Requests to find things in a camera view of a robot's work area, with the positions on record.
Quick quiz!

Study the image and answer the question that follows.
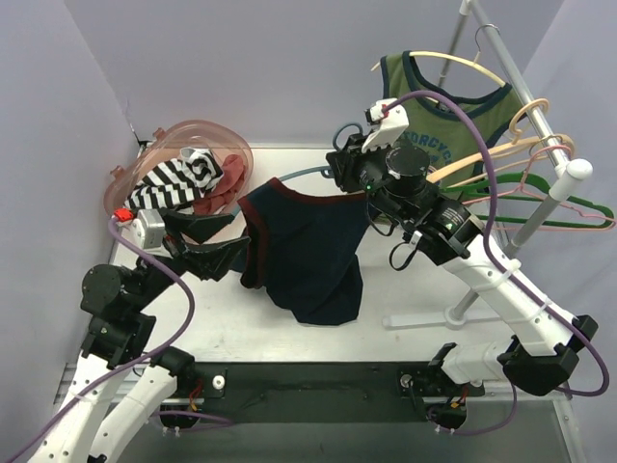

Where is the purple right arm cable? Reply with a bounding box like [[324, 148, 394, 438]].
[[383, 90, 609, 435]]

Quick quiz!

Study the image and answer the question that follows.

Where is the teal blue hanger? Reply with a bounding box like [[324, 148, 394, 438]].
[[277, 123, 367, 184]]

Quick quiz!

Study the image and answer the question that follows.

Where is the metal clothes rack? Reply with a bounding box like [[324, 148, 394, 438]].
[[384, 1, 593, 330]]

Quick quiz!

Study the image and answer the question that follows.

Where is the rust red tank top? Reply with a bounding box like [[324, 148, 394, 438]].
[[193, 154, 246, 216]]

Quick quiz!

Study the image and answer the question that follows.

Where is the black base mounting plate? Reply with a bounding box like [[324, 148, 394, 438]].
[[139, 360, 486, 425]]

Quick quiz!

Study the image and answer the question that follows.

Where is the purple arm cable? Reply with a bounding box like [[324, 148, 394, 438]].
[[383, 90, 609, 435], [0, 219, 237, 463]]

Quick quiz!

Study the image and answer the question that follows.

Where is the navy blue garment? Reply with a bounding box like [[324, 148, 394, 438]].
[[232, 178, 378, 326]]

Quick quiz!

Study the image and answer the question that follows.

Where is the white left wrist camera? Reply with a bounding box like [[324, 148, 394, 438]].
[[112, 208, 169, 257]]

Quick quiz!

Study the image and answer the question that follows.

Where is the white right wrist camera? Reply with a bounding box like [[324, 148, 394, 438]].
[[362, 98, 409, 153]]

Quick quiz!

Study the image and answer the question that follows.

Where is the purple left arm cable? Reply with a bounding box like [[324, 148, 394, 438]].
[[0, 219, 237, 463]]

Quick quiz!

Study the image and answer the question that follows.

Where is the pink translucent plastic basket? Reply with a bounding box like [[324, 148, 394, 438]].
[[103, 120, 254, 215]]

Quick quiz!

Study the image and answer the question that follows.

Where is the cream plastic hanger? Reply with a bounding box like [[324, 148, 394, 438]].
[[370, 50, 512, 91]]

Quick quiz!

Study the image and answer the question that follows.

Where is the olive green garment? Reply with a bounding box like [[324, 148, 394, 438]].
[[380, 51, 522, 170]]

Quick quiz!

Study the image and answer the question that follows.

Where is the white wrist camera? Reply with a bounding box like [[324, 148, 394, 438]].
[[362, 98, 409, 153], [112, 208, 169, 257]]

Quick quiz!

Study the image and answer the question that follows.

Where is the aluminium frame rail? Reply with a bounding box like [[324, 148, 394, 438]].
[[53, 364, 147, 408]]

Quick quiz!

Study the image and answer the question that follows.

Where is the beige wooden hanger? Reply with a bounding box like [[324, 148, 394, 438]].
[[426, 98, 550, 188]]

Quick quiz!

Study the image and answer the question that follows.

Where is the green plastic hanger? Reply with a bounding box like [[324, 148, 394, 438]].
[[441, 172, 616, 231]]

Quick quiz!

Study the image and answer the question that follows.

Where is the black white striped tank top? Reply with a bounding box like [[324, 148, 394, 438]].
[[123, 147, 223, 209]]

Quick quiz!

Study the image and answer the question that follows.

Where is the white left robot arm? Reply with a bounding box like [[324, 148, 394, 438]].
[[28, 208, 249, 462]]

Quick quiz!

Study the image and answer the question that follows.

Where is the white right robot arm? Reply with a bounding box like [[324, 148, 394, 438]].
[[326, 135, 598, 396]]

